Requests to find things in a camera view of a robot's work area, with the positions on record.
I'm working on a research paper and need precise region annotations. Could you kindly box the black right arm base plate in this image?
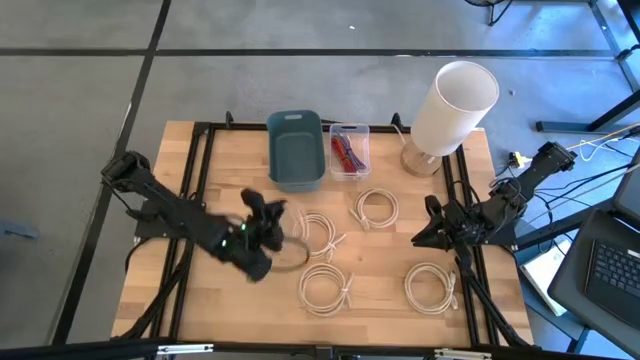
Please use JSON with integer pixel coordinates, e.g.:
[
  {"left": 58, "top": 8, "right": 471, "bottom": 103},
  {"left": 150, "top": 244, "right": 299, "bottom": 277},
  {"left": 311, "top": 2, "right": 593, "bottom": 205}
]
[{"left": 449, "top": 214, "right": 519, "bottom": 247}]

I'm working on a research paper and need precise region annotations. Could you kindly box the black aluminium table frame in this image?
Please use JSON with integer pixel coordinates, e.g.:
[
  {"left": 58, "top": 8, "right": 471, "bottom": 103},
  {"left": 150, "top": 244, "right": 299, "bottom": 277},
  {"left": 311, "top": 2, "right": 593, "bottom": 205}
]
[{"left": 0, "top": 110, "right": 640, "bottom": 360}]

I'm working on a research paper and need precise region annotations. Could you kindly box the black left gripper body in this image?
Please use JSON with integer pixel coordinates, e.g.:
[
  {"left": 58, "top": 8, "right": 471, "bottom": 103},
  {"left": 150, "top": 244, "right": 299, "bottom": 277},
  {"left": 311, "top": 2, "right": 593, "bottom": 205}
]
[{"left": 228, "top": 187, "right": 275, "bottom": 284}]

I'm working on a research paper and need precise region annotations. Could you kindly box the dark grey laptop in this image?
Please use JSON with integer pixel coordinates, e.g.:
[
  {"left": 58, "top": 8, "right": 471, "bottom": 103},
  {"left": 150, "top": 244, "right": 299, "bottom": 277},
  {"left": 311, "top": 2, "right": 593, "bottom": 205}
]
[{"left": 547, "top": 208, "right": 640, "bottom": 356}]

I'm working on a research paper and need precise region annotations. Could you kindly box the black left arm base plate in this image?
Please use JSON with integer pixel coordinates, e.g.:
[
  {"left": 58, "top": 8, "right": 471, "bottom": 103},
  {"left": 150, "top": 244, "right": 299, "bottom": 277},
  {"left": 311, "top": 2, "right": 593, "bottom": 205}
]
[{"left": 133, "top": 199, "right": 207, "bottom": 240}]

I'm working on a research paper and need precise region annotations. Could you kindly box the white shade wooden base lamp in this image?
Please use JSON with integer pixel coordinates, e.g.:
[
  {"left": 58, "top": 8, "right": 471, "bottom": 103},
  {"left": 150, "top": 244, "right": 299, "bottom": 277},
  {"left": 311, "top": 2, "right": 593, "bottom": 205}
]
[{"left": 399, "top": 60, "right": 500, "bottom": 179}]

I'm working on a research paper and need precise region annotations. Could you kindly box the black floor fan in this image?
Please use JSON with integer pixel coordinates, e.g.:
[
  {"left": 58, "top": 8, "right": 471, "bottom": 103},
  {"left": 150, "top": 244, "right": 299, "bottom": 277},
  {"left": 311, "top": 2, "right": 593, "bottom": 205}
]
[{"left": 464, "top": 0, "right": 516, "bottom": 27}]

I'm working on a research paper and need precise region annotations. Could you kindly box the clear plastic bin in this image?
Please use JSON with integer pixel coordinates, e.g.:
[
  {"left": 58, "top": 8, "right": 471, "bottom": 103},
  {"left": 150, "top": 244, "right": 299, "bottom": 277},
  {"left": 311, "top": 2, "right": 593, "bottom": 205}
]
[{"left": 328, "top": 122, "right": 373, "bottom": 183}]

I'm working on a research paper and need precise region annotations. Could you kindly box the yellow cable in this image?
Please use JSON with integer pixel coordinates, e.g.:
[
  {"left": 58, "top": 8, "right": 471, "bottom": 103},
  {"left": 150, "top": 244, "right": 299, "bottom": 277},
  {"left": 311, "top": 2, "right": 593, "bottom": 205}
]
[{"left": 509, "top": 124, "right": 640, "bottom": 169}]

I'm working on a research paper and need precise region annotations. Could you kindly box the thin white cable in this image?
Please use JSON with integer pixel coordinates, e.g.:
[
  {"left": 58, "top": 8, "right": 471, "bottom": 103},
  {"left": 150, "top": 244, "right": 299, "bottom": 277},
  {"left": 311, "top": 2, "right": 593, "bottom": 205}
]
[{"left": 578, "top": 138, "right": 622, "bottom": 163}]

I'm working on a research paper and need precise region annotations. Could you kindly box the teal plastic bin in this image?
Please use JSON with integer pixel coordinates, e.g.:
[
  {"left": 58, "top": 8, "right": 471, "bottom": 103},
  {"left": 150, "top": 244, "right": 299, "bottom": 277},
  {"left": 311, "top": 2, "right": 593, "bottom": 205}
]
[{"left": 265, "top": 109, "right": 327, "bottom": 194}]

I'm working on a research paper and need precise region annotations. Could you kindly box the white book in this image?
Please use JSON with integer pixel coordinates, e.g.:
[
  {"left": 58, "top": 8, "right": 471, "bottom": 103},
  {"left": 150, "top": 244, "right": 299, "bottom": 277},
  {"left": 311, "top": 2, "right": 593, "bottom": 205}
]
[{"left": 519, "top": 238, "right": 571, "bottom": 317}]

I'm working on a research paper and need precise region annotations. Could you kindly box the purple cable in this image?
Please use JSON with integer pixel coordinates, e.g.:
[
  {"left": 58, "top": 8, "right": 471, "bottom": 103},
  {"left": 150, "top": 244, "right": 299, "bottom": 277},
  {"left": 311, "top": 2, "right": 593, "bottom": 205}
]
[{"left": 337, "top": 130, "right": 369, "bottom": 172}]

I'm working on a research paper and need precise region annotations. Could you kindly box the black desk leg frame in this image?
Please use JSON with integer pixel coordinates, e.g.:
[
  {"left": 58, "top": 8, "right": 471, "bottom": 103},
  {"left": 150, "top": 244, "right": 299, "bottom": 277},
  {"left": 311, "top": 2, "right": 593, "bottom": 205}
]
[{"left": 535, "top": 0, "right": 640, "bottom": 134}]

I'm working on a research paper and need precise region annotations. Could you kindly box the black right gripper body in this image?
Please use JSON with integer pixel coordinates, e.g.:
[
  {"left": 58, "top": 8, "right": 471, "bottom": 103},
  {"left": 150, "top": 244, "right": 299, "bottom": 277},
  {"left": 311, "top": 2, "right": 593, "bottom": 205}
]
[{"left": 423, "top": 194, "right": 484, "bottom": 267}]

